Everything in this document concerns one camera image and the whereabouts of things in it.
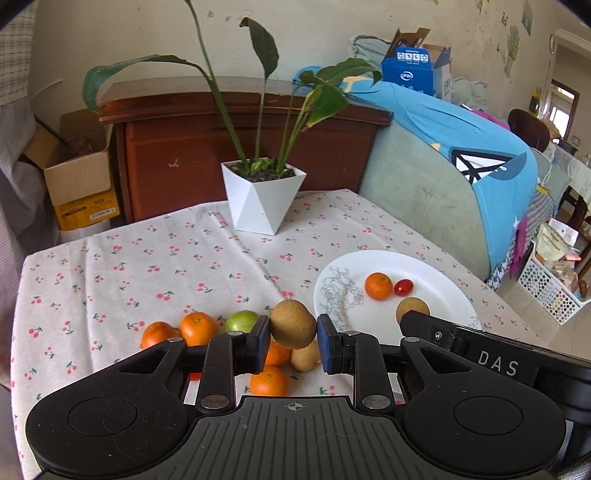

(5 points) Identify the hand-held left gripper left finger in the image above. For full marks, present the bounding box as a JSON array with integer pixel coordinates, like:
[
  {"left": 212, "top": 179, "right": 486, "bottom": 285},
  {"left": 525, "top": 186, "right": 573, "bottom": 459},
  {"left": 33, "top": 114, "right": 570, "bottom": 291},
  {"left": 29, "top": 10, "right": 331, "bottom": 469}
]
[{"left": 117, "top": 315, "right": 271, "bottom": 414}]

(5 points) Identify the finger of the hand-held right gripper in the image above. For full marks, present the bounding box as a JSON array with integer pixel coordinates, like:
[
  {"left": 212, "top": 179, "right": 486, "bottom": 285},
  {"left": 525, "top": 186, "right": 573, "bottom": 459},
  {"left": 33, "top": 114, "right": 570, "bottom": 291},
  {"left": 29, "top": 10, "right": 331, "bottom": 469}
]
[{"left": 399, "top": 310, "right": 462, "bottom": 354}]

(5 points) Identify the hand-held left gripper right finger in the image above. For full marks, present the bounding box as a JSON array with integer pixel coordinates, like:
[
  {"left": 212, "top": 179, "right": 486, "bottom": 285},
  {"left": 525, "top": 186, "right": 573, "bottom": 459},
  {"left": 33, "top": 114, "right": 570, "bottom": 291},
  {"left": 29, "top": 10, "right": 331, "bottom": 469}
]
[{"left": 317, "top": 314, "right": 467, "bottom": 411}]

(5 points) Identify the orange mandarin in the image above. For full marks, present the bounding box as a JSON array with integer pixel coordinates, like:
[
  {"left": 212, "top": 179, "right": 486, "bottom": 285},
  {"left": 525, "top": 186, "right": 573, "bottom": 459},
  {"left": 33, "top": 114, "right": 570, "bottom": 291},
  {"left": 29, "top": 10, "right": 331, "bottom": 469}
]
[
  {"left": 365, "top": 272, "right": 393, "bottom": 301},
  {"left": 250, "top": 366, "right": 290, "bottom": 398},
  {"left": 264, "top": 340, "right": 293, "bottom": 367},
  {"left": 141, "top": 321, "right": 180, "bottom": 350},
  {"left": 179, "top": 312, "right": 219, "bottom": 347}
]

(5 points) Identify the brown kiwi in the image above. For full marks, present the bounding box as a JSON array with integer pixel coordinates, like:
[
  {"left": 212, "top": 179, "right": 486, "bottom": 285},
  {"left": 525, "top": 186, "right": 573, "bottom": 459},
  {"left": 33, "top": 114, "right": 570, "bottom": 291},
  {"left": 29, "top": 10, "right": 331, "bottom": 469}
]
[
  {"left": 396, "top": 296, "right": 431, "bottom": 325},
  {"left": 270, "top": 299, "right": 318, "bottom": 350},
  {"left": 291, "top": 340, "right": 322, "bottom": 373}
]

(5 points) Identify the green apple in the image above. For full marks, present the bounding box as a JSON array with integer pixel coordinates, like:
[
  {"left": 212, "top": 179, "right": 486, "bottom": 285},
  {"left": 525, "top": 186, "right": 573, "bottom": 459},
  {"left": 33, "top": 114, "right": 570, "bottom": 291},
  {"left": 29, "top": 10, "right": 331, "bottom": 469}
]
[{"left": 225, "top": 311, "right": 260, "bottom": 334}]

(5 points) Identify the white plate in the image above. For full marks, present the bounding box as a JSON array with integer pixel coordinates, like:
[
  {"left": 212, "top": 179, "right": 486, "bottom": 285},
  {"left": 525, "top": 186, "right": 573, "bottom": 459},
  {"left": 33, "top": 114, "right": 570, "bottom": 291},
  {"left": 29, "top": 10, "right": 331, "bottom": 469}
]
[{"left": 314, "top": 250, "right": 483, "bottom": 344}]

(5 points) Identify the white plastic basket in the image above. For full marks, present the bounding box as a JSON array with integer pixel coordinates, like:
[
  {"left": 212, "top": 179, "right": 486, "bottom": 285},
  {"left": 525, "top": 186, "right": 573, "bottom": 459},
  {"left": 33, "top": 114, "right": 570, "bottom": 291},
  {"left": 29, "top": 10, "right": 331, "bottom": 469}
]
[{"left": 517, "top": 242, "right": 591, "bottom": 326}]

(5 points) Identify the magenta cloth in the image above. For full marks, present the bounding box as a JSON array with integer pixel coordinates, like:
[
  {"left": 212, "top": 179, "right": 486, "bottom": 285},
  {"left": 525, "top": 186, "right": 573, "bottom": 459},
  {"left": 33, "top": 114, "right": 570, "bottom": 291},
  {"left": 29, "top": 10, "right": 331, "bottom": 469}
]
[{"left": 513, "top": 216, "right": 530, "bottom": 275}]

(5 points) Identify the green sofa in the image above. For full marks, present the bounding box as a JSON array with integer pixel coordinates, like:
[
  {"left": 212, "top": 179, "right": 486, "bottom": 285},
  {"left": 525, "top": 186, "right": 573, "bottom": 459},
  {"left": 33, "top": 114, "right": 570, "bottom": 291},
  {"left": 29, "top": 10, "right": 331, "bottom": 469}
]
[{"left": 358, "top": 108, "right": 490, "bottom": 282}]

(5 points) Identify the white faceted plant pot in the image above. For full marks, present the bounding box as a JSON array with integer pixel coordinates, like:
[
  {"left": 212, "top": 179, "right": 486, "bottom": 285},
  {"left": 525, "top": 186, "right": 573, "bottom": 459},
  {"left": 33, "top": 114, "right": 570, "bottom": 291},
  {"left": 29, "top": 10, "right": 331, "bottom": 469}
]
[{"left": 221, "top": 159, "right": 307, "bottom": 236}]

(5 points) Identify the houndstooth sofa cover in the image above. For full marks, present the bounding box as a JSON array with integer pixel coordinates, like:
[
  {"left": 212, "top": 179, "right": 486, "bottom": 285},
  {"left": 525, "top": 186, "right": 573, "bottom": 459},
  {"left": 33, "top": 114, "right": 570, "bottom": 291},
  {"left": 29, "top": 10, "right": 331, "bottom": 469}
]
[{"left": 485, "top": 185, "right": 555, "bottom": 289}]

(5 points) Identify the cherry print tablecloth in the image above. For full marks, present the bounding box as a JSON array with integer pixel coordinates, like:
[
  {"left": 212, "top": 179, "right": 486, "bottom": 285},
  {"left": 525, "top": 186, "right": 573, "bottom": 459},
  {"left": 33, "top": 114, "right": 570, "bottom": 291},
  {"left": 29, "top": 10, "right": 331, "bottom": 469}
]
[{"left": 9, "top": 188, "right": 555, "bottom": 480}]

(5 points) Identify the brown wooden cabinet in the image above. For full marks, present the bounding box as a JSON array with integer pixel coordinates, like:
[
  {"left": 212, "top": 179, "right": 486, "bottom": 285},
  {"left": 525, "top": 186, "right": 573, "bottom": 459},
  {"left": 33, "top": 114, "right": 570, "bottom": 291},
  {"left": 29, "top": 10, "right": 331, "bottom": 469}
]
[{"left": 98, "top": 76, "right": 393, "bottom": 224}]

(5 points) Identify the brown chair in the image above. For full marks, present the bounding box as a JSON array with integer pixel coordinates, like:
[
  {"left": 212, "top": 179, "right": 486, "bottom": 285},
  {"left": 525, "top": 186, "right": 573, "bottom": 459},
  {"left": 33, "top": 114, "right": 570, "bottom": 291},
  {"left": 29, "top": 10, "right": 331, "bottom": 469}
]
[{"left": 508, "top": 108, "right": 551, "bottom": 148}]

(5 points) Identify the open cardboard box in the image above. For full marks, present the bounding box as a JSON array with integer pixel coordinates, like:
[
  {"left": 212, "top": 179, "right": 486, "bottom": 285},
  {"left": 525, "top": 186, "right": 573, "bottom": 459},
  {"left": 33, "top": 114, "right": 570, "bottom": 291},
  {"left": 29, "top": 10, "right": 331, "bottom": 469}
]
[{"left": 23, "top": 109, "right": 122, "bottom": 232}]

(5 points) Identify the blue and white carton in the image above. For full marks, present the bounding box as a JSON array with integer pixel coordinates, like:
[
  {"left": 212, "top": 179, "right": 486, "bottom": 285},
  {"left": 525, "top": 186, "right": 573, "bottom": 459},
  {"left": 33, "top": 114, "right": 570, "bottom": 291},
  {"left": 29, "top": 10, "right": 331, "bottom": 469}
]
[{"left": 381, "top": 28, "right": 453, "bottom": 102}]

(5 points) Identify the green leafy plant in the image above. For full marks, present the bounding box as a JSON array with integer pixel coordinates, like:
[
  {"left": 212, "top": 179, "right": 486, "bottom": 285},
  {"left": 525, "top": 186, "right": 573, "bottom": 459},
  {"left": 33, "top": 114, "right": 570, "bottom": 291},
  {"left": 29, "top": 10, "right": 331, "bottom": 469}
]
[{"left": 83, "top": 0, "right": 382, "bottom": 174}]

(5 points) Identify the checked grey curtain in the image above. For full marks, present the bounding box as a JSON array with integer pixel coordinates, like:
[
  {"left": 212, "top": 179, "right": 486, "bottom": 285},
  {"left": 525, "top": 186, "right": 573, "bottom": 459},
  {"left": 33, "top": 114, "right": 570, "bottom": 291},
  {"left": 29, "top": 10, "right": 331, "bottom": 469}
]
[{"left": 0, "top": 0, "right": 61, "bottom": 278}]

